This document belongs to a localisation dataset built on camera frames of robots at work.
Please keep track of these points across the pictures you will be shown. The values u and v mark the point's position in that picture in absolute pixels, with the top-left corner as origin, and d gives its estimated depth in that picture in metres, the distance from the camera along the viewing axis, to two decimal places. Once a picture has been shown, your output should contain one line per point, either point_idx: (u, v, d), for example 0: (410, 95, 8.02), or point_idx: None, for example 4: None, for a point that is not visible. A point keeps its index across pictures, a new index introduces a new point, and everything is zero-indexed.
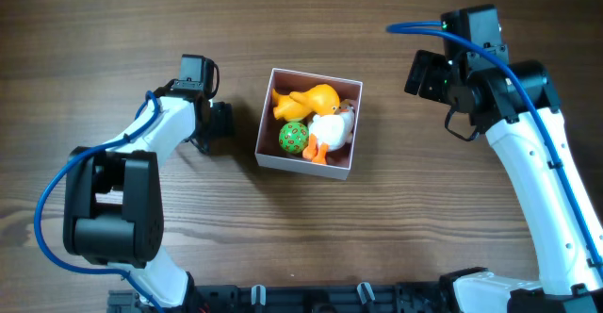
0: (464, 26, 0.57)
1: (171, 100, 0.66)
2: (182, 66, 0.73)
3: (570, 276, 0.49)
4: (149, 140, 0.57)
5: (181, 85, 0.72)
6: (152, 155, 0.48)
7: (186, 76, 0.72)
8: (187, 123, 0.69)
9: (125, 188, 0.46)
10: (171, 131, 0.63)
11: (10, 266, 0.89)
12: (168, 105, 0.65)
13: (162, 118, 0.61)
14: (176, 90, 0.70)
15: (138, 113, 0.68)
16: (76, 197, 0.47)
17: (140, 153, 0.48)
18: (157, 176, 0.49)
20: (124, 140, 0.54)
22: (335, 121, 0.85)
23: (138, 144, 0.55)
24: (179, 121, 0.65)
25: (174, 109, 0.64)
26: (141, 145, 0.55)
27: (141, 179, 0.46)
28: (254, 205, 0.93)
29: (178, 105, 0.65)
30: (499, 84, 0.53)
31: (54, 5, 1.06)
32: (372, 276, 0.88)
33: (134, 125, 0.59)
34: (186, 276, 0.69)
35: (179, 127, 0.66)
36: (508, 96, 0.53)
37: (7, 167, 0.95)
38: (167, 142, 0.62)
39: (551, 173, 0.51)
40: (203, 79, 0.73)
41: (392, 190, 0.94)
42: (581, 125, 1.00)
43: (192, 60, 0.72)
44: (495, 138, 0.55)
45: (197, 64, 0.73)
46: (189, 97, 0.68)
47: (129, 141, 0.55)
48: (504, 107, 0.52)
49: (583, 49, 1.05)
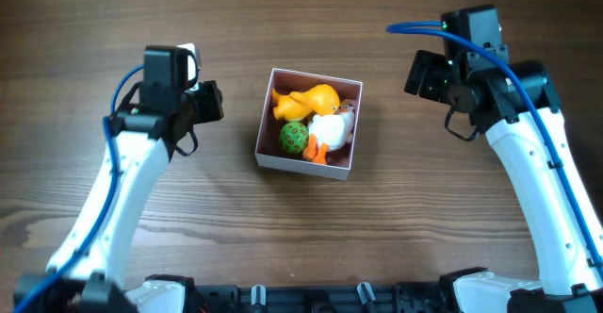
0: (464, 25, 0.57)
1: (131, 140, 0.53)
2: (147, 68, 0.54)
3: (569, 275, 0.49)
4: (106, 245, 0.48)
5: (148, 97, 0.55)
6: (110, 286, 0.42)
7: (154, 81, 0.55)
8: (162, 158, 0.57)
9: None
10: (136, 192, 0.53)
11: (9, 266, 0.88)
12: (127, 153, 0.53)
13: (121, 190, 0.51)
14: (141, 111, 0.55)
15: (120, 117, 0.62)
16: None
17: (99, 282, 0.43)
18: (122, 297, 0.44)
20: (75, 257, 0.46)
22: (335, 120, 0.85)
23: (95, 257, 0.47)
24: (148, 172, 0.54)
25: (136, 165, 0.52)
26: (98, 255, 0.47)
27: None
28: (254, 205, 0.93)
29: (141, 151, 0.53)
30: (498, 85, 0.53)
31: (55, 5, 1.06)
32: (372, 276, 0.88)
33: (88, 209, 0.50)
34: (183, 287, 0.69)
35: (149, 176, 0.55)
36: (508, 96, 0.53)
37: (7, 167, 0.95)
38: (135, 205, 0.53)
39: (552, 173, 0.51)
40: (176, 83, 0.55)
41: (392, 190, 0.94)
42: (581, 125, 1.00)
43: (158, 62, 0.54)
44: (495, 139, 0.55)
45: (165, 64, 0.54)
46: (154, 130, 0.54)
47: (83, 255, 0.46)
48: (504, 108, 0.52)
49: (583, 50, 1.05)
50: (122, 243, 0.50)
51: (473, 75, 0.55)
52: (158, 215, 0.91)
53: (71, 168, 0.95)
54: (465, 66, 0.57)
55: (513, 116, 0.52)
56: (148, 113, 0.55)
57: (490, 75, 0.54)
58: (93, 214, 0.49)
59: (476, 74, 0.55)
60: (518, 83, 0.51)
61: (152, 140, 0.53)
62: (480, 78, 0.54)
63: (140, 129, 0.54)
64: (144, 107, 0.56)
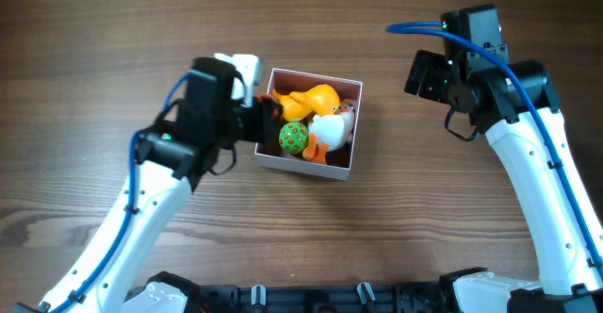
0: (464, 25, 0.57)
1: (154, 173, 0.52)
2: (190, 88, 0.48)
3: (569, 275, 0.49)
4: (103, 292, 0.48)
5: (186, 121, 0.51)
6: None
7: (194, 103, 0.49)
8: (183, 198, 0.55)
9: None
10: (147, 236, 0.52)
11: (9, 266, 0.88)
12: (146, 188, 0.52)
13: (130, 236, 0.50)
14: (174, 138, 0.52)
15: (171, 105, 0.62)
16: None
17: None
18: None
20: (70, 301, 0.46)
22: (335, 120, 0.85)
23: (90, 304, 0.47)
24: (162, 215, 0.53)
25: (153, 205, 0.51)
26: (93, 304, 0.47)
27: None
28: (254, 205, 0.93)
29: (160, 189, 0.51)
30: (498, 85, 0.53)
31: (54, 5, 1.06)
32: (372, 276, 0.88)
33: (95, 246, 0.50)
34: (185, 296, 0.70)
35: (164, 218, 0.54)
36: (508, 96, 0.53)
37: (8, 167, 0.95)
38: (144, 246, 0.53)
39: (552, 173, 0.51)
40: (215, 108, 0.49)
41: (392, 190, 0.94)
42: (581, 124, 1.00)
43: (202, 86, 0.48)
44: (495, 139, 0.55)
45: (208, 90, 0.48)
46: (184, 163, 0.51)
47: (78, 298, 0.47)
48: (503, 108, 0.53)
49: (583, 49, 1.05)
50: (122, 289, 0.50)
51: (473, 75, 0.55)
52: None
53: (71, 168, 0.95)
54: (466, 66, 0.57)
55: (512, 115, 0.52)
56: (181, 142, 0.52)
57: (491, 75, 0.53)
58: (100, 254, 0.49)
59: (476, 74, 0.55)
60: (517, 83, 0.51)
61: (175, 177, 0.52)
62: (480, 78, 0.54)
63: (170, 158, 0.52)
64: (178, 131, 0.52)
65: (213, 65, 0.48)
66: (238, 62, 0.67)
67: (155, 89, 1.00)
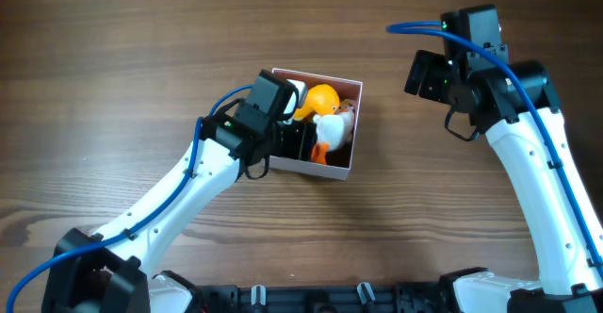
0: (464, 25, 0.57)
1: (214, 149, 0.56)
2: (256, 89, 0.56)
3: (570, 275, 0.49)
4: (152, 238, 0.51)
5: (246, 115, 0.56)
6: (142, 274, 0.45)
7: (254, 104, 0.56)
8: (229, 179, 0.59)
9: (105, 299, 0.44)
10: (197, 200, 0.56)
11: (9, 266, 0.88)
12: (205, 159, 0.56)
13: (186, 195, 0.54)
14: (234, 127, 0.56)
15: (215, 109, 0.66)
16: (60, 286, 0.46)
17: (132, 266, 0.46)
18: (141, 294, 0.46)
20: (123, 235, 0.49)
22: (335, 120, 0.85)
23: (139, 244, 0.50)
24: (212, 188, 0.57)
25: (208, 174, 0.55)
26: (142, 244, 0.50)
27: (122, 300, 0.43)
28: (254, 205, 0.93)
29: (219, 163, 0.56)
30: (498, 85, 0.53)
31: (55, 5, 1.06)
32: (372, 276, 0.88)
33: (152, 197, 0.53)
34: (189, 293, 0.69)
35: (210, 191, 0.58)
36: (508, 96, 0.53)
37: (8, 167, 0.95)
38: (190, 210, 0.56)
39: (552, 173, 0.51)
40: (273, 109, 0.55)
41: (392, 190, 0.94)
42: (581, 124, 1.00)
43: (268, 88, 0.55)
44: (495, 139, 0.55)
45: (271, 93, 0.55)
46: (236, 150, 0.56)
47: (130, 236, 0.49)
48: (504, 108, 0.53)
49: (582, 49, 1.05)
50: (164, 243, 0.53)
51: (474, 74, 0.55)
52: None
53: (71, 168, 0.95)
54: (467, 66, 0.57)
55: (512, 115, 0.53)
56: (237, 133, 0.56)
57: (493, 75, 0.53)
58: (154, 205, 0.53)
59: (476, 74, 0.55)
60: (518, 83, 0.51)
61: (231, 156, 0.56)
62: (480, 78, 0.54)
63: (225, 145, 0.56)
64: (236, 123, 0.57)
65: (278, 77, 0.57)
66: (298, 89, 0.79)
67: (155, 89, 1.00)
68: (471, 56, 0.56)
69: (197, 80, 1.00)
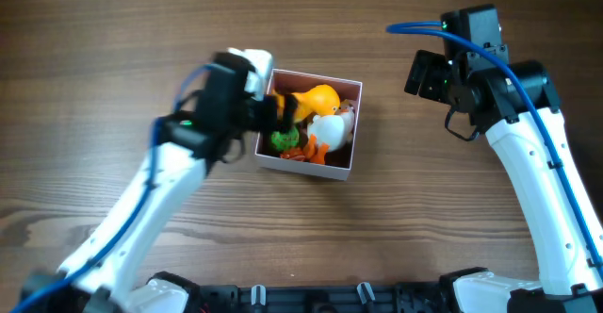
0: (464, 25, 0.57)
1: (173, 153, 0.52)
2: (209, 78, 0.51)
3: (570, 275, 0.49)
4: (119, 263, 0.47)
5: (202, 108, 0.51)
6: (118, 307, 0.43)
7: (211, 96, 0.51)
8: (194, 181, 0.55)
9: None
10: (162, 209, 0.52)
11: (9, 266, 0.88)
12: (165, 167, 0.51)
13: (149, 208, 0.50)
14: (194, 126, 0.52)
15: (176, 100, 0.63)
16: None
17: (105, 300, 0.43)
18: None
20: (88, 267, 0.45)
22: (335, 120, 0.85)
23: (107, 271, 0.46)
24: (177, 193, 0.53)
25: (170, 183, 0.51)
26: (110, 271, 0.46)
27: None
28: (254, 205, 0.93)
29: (179, 168, 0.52)
30: (498, 85, 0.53)
31: (55, 4, 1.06)
32: (372, 276, 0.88)
33: (114, 218, 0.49)
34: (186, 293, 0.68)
35: (177, 197, 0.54)
36: (509, 95, 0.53)
37: (8, 167, 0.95)
38: (157, 222, 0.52)
39: (552, 174, 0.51)
40: (230, 98, 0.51)
41: (392, 190, 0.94)
42: (581, 124, 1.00)
43: (220, 75, 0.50)
44: (496, 139, 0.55)
45: (225, 81, 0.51)
46: (200, 146, 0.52)
47: (96, 265, 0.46)
48: (504, 108, 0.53)
49: (583, 49, 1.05)
50: (134, 262, 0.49)
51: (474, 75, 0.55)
52: None
53: (71, 168, 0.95)
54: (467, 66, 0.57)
55: (513, 115, 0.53)
56: (199, 130, 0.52)
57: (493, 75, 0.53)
58: (118, 224, 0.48)
59: (477, 74, 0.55)
60: (518, 84, 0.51)
61: (192, 157, 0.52)
62: (480, 78, 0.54)
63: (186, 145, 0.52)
64: (197, 122, 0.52)
65: (230, 60, 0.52)
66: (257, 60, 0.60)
67: (155, 89, 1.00)
68: (471, 56, 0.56)
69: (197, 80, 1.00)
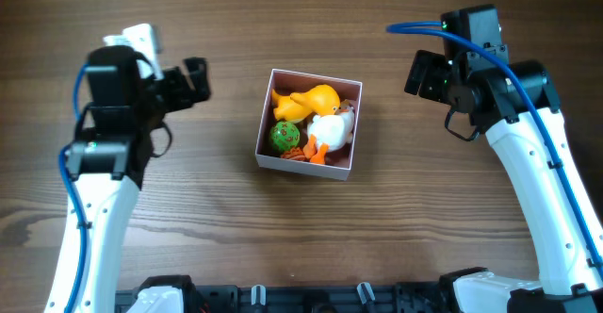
0: (465, 24, 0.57)
1: (92, 183, 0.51)
2: (92, 86, 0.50)
3: (570, 276, 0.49)
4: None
5: (105, 117, 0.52)
6: None
7: (105, 102, 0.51)
8: (131, 197, 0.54)
9: None
10: (111, 240, 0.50)
11: (10, 266, 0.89)
12: (91, 200, 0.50)
13: (93, 249, 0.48)
14: (102, 140, 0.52)
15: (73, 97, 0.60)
16: None
17: None
18: None
20: None
22: (335, 121, 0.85)
23: None
24: (118, 220, 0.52)
25: (104, 213, 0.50)
26: None
27: None
28: (253, 205, 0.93)
29: (105, 196, 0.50)
30: (498, 85, 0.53)
31: (55, 5, 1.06)
32: (372, 276, 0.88)
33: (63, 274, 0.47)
34: (180, 291, 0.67)
35: (121, 223, 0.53)
36: (509, 96, 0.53)
37: (8, 166, 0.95)
38: (112, 258, 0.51)
39: (552, 173, 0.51)
40: (126, 98, 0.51)
41: (392, 190, 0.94)
42: (580, 124, 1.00)
43: (104, 79, 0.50)
44: (496, 139, 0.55)
45: (112, 83, 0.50)
46: (116, 157, 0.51)
47: None
48: (504, 108, 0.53)
49: (582, 49, 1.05)
50: (107, 303, 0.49)
51: (474, 75, 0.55)
52: (158, 215, 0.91)
53: None
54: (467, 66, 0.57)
55: (513, 116, 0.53)
56: (108, 142, 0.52)
57: (493, 75, 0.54)
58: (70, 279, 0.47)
59: (476, 74, 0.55)
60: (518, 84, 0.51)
61: (116, 178, 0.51)
62: (480, 78, 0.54)
63: (102, 165, 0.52)
64: (103, 133, 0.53)
65: (105, 58, 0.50)
66: (132, 38, 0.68)
67: None
68: (471, 56, 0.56)
69: None
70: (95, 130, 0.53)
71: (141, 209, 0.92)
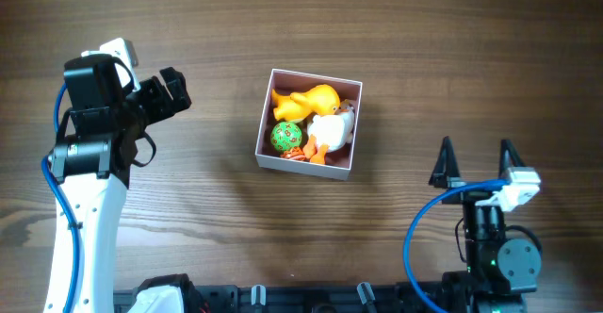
0: (507, 162, 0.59)
1: (79, 185, 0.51)
2: (70, 89, 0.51)
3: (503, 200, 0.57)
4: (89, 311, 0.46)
5: (84, 120, 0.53)
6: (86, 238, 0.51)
7: (83, 105, 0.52)
8: (120, 195, 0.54)
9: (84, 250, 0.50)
10: (105, 239, 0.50)
11: (9, 266, 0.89)
12: (80, 201, 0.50)
13: (87, 250, 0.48)
14: (83, 142, 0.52)
15: (56, 109, 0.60)
16: None
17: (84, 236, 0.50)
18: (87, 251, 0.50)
20: None
22: (335, 121, 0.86)
23: None
24: (109, 218, 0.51)
25: (93, 212, 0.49)
26: None
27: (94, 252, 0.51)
28: (253, 204, 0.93)
29: (93, 195, 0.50)
30: (477, 229, 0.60)
31: (54, 5, 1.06)
32: (372, 276, 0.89)
33: (58, 275, 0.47)
34: (178, 289, 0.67)
35: (115, 222, 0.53)
36: (516, 263, 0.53)
37: (8, 167, 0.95)
38: (107, 256, 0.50)
39: (515, 185, 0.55)
40: (105, 99, 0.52)
41: (393, 190, 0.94)
42: (579, 125, 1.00)
43: (80, 81, 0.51)
44: (479, 228, 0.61)
45: (89, 84, 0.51)
46: (100, 156, 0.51)
47: None
48: (504, 265, 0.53)
49: (582, 49, 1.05)
50: (108, 301, 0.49)
51: (464, 210, 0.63)
52: (158, 215, 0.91)
53: None
54: (470, 227, 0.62)
55: (528, 244, 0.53)
56: (90, 142, 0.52)
57: (487, 301, 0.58)
58: (67, 280, 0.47)
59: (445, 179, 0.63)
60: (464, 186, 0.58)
61: (103, 177, 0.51)
62: (486, 293, 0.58)
63: (88, 166, 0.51)
64: (83, 135, 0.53)
65: (83, 62, 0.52)
66: (105, 51, 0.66)
67: None
68: (472, 286, 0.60)
69: (197, 80, 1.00)
70: (76, 134, 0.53)
71: (141, 209, 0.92)
